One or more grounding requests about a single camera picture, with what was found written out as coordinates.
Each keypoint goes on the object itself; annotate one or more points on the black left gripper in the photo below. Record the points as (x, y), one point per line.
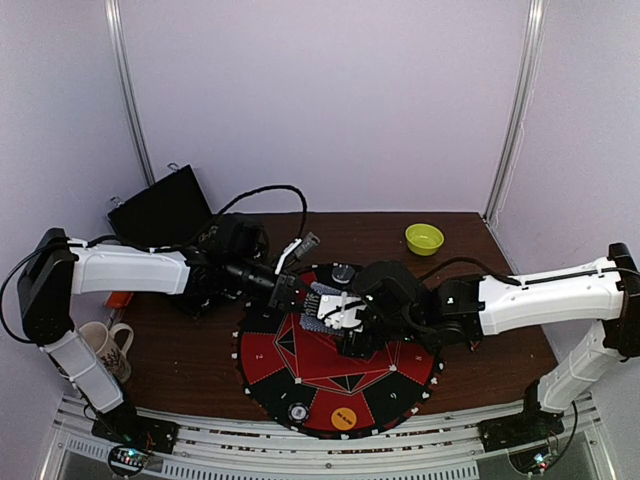
(285, 290)

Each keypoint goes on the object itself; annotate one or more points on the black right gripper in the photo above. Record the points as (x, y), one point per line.
(358, 338)

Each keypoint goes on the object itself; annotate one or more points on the grey playing card deck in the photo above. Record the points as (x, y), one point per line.
(316, 305)

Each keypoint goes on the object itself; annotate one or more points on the orange big blind button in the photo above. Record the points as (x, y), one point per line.
(343, 418)

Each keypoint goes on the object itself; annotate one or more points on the black poker chip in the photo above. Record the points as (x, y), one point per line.
(298, 413)

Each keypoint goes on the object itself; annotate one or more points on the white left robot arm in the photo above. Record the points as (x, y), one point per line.
(65, 273)

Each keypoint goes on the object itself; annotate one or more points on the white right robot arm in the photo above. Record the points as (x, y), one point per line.
(604, 291)

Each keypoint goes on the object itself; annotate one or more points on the green plastic bowl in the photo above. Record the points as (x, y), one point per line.
(424, 239)

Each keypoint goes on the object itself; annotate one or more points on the black poker chip case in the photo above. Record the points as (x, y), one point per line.
(173, 212)

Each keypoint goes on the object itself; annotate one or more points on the round red black poker mat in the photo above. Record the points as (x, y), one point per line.
(280, 363)

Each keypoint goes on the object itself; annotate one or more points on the orange plastic bowl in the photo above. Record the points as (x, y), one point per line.
(118, 300)

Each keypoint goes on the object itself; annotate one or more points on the white ceramic mug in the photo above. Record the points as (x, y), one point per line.
(103, 342)

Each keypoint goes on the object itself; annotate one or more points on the aluminium front rail frame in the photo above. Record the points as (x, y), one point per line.
(438, 446)

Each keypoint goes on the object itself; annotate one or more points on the left aluminium corner post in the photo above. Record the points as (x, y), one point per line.
(116, 34)

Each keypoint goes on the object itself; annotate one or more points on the aluminium corner post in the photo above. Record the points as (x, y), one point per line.
(530, 56)
(116, 34)

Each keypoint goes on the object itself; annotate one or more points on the right aluminium corner post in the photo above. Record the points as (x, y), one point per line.
(530, 56)

